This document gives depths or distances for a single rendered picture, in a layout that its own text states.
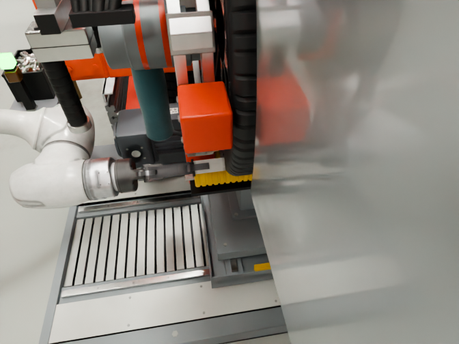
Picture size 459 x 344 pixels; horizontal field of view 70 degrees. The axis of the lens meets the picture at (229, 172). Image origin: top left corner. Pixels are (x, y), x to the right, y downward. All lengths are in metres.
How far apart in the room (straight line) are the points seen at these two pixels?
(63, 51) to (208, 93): 0.25
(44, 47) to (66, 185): 0.27
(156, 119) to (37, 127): 0.33
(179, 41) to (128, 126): 0.80
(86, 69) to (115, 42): 0.61
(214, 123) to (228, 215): 0.72
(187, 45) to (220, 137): 0.14
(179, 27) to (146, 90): 0.47
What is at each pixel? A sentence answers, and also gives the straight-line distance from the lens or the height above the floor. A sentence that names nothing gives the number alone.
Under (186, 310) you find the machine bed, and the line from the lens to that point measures 1.16.
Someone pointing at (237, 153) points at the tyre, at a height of 0.76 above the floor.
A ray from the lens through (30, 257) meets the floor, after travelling 1.54.
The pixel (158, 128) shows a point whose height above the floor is 0.53.
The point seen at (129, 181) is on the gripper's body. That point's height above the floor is 0.65.
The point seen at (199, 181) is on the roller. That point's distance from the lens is 0.86.
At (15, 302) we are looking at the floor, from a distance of 1.47.
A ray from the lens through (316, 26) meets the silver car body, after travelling 0.22.
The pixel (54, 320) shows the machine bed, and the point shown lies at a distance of 1.28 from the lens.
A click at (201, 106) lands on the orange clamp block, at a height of 0.88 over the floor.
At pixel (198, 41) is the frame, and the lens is 0.50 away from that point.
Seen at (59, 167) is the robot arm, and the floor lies 0.69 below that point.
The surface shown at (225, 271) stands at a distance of 1.13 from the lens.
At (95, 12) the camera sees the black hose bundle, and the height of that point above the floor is 0.98.
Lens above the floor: 1.16
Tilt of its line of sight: 46 degrees down
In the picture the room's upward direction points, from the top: 1 degrees counter-clockwise
